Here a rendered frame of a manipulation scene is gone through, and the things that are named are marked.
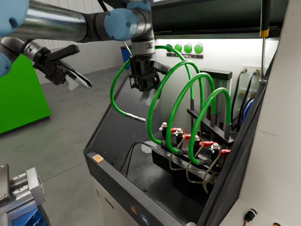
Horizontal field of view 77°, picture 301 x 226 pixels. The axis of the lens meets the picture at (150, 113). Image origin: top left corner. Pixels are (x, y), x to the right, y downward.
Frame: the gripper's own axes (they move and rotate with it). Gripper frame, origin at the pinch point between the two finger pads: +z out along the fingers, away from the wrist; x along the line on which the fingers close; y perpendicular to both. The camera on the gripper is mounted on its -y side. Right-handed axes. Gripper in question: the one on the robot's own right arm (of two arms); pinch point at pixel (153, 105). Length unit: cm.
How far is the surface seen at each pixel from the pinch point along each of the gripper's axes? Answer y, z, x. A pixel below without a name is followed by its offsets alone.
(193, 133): 8.3, -1.2, 24.5
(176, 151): 7.1, 9.5, 16.8
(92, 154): 18.8, 26.7, -28.2
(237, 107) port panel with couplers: -32.6, 8.5, 18.8
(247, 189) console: -2.0, 19.6, 37.2
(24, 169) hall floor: 48, 122, -200
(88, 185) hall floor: 4, 122, -113
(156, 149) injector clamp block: -1.7, 23.6, -2.7
